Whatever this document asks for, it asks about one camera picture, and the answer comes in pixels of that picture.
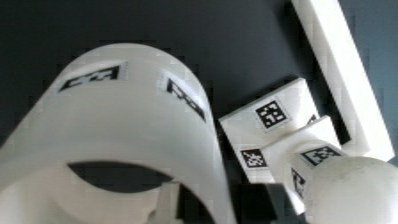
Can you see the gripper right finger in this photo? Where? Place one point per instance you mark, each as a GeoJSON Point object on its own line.
{"type": "Point", "coordinates": [267, 206]}

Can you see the white lamp bulb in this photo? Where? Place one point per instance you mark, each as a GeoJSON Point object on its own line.
{"type": "Point", "coordinates": [352, 192]}

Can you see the white lamp base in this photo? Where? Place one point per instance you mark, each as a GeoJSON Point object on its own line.
{"type": "Point", "coordinates": [283, 139]}

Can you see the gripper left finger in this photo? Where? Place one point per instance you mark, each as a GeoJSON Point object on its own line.
{"type": "Point", "coordinates": [164, 215]}

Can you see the white lamp shade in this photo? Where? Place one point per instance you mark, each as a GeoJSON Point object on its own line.
{"type": "Point", "coordinates": [123, 113]}

